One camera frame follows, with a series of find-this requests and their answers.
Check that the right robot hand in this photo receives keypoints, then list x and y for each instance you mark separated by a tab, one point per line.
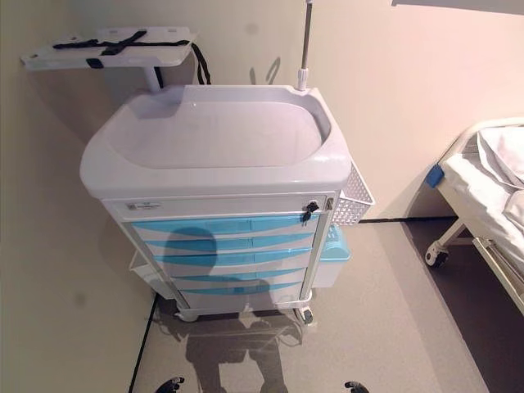
355	387

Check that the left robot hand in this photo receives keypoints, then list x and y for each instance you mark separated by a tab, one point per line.
170	386

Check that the blue white cart drawer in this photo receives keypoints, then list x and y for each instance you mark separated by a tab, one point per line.
278	258
266	242
229	226
282	275

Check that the white cart caster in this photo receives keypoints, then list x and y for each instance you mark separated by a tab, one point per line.
189	314

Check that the grey cart caster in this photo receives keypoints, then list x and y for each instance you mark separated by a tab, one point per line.
306	315

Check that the white bin with blue lid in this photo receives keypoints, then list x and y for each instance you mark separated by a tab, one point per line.
333	266

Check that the black bed caster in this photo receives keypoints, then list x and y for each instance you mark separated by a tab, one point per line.
439	258

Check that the white perforated side basket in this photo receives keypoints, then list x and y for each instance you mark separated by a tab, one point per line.
348	210

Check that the black cart lock keys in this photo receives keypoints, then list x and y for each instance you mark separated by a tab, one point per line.
310	208

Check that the white medical cart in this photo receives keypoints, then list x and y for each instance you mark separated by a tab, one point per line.
204	176

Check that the blue bed corner bumper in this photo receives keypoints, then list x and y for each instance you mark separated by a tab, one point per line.
435	177

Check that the white bed mattress sheet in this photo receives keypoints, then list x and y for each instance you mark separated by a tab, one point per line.
487	192

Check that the metal IV pole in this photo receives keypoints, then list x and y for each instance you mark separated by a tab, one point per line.
308	41

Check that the white hospital bed frame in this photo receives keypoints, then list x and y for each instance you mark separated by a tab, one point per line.
497	266

